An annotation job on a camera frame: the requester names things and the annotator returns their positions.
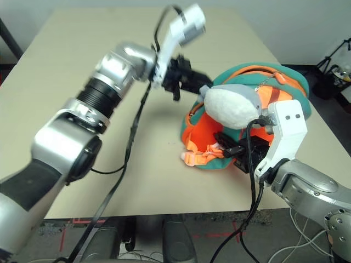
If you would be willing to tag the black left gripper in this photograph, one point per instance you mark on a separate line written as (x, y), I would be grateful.
(176, 74)

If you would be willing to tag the white and grey plush toy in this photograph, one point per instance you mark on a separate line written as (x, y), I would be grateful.
(230, 107)

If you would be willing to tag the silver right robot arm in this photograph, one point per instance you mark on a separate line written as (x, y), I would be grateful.
(310, 186)

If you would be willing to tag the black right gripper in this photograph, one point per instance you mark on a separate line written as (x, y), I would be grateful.
(259, 152)

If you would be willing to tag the dark grey robot right leg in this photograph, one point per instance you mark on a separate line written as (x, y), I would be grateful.
(178, 241)

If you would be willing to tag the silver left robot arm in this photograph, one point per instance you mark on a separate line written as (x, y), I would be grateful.
(65, 142)

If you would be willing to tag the orange zipper pull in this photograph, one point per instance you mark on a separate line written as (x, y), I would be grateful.
(280, 78)

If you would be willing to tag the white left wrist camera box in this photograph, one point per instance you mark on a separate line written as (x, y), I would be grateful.
(189, 22)

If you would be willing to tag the orange and teal backpack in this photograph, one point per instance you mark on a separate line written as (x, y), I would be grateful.
(203, 131)

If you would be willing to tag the black bin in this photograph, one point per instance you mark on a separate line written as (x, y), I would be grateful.
(326, 87)

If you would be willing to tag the black tripod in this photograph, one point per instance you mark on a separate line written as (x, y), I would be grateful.
(327, 59)

